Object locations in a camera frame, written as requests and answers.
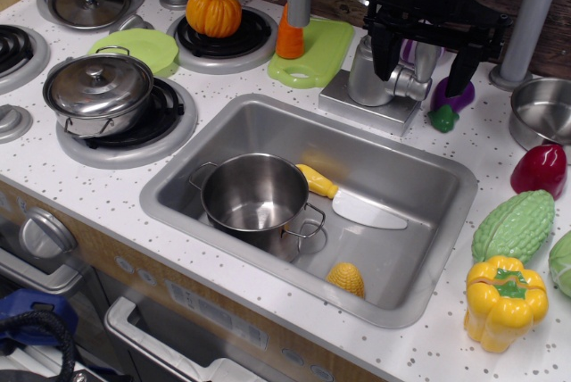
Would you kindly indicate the orange toy carrot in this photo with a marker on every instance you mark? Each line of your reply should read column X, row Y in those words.
column 290, row 41

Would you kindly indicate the steel bowl at right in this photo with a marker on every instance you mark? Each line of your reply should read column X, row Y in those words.
column 540, row 113

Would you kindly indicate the silver oven door handle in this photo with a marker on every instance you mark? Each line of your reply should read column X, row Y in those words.
column 162, row 362

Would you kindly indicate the silver stove knob middle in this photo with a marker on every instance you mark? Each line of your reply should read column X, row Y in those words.
column 133, row 21

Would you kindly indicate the red toy pepper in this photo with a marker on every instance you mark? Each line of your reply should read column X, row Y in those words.
column 543, row 167

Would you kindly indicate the silver faucet lever handle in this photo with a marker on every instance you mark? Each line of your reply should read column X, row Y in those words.
column 415, row 82

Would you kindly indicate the green toy cabbage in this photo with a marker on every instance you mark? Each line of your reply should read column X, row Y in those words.
column 560, row 263

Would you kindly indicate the steel pot with lid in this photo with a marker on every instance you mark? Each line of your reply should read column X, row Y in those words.
column 98, row 95

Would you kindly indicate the grey vertical post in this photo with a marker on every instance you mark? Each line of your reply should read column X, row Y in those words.
column 514, row 69

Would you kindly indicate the blue clamp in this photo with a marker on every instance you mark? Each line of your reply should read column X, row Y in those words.
column 34, row 318

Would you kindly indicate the green toy plate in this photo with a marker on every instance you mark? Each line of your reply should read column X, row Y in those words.
column 156, row 49

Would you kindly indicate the back right stove burner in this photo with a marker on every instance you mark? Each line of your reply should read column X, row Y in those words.
column 249, row 47

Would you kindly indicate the silver oven knob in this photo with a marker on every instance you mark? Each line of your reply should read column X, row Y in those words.
column 43, row 236

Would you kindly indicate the front stove burner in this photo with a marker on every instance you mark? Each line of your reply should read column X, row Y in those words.
column 167, row 123

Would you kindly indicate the steel pot in sink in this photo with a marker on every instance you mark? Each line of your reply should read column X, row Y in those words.
column 256, row 198

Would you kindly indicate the purple toy eggplant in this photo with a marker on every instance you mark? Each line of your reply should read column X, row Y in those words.
column 444, row 111

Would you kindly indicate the green toy bitter melon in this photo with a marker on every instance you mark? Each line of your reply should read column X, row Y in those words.
column 516, row 228

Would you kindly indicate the silver sink basin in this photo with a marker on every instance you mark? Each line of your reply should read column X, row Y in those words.
column 385, row 277

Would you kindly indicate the green toy cutting board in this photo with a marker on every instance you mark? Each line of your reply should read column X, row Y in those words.
column 326, row 45

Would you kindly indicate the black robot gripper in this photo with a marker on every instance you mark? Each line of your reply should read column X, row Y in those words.
column 466, row 26

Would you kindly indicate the yellow toy bell pepper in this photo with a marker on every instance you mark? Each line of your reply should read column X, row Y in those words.
column 504, row 302

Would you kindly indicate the orange toy pumpkin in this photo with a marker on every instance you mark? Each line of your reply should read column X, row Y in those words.
column 214, row 18

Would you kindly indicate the toy knife yellow handle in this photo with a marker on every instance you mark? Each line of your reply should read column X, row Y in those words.
column 350, row 206

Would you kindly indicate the yellow toy corn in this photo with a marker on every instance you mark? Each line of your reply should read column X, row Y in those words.
column 347, row 276

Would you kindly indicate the far left stove burner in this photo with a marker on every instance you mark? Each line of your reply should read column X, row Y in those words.
column 24, row 55

